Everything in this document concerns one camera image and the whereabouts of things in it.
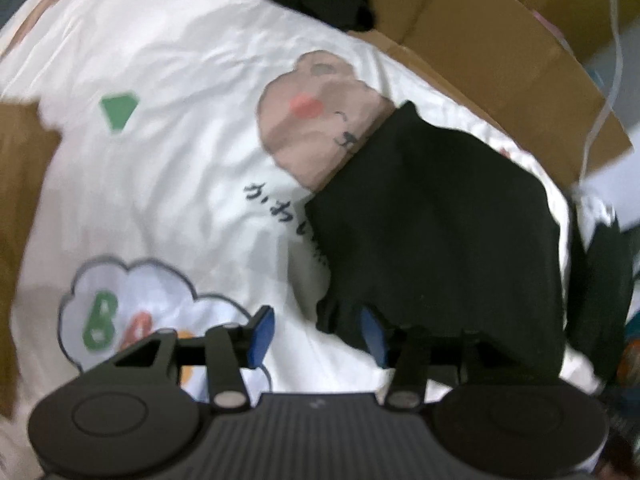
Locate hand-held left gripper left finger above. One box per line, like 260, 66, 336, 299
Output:
109, 306, 276, 411

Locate dark cloth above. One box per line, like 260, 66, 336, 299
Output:
565, 195, 636, 381

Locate white cartoon printed bed sheet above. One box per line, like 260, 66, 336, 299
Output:
0, 0, 621, 480

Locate large cardboard box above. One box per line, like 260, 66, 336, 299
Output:
347, 0, 633, 186

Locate brown cloth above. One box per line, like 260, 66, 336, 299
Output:
0, 102, 63, 418

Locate white box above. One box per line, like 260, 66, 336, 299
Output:
575, 155, 640, 231

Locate black drawstring shorts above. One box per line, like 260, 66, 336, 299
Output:
305, 100, 573, 381

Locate white cable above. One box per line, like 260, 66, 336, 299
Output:
580, 0, 626, 181

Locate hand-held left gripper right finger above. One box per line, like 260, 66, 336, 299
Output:
361, 306, 501, 411

